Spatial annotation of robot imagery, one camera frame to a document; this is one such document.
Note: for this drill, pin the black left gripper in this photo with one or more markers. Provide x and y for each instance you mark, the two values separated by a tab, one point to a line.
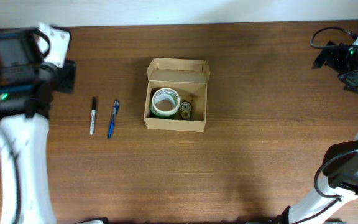
66	76

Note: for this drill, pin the white black marker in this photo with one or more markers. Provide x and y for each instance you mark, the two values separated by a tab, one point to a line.
93	116

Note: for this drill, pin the blue ballpoint pen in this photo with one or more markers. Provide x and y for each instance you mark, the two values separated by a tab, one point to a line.
113	118

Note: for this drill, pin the green tape roll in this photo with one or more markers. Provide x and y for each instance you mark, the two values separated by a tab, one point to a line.
163	112

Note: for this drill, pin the cream masking tape roll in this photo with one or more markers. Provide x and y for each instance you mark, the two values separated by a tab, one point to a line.
165	102

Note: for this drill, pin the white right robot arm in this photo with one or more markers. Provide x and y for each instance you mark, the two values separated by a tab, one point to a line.
335	182

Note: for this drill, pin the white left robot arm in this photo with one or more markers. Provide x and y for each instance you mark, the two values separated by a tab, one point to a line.
33	66

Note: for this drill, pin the open cardboard box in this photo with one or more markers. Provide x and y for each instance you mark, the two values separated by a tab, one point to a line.
171	82

